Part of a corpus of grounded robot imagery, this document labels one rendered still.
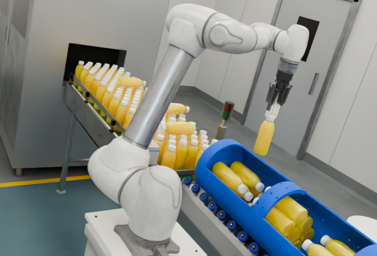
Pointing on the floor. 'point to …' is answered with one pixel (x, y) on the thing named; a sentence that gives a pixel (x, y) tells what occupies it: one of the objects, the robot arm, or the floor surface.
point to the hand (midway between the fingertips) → (272, 110)
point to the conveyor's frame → (96, 120)
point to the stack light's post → (220, 133)
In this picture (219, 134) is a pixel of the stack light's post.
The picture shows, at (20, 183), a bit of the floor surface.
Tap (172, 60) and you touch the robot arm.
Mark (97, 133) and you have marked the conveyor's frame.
